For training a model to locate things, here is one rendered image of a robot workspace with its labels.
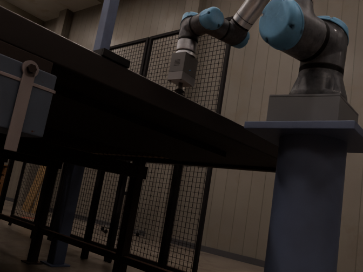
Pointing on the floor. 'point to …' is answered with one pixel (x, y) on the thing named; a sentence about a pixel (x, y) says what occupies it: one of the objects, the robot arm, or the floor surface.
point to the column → (307, 191)
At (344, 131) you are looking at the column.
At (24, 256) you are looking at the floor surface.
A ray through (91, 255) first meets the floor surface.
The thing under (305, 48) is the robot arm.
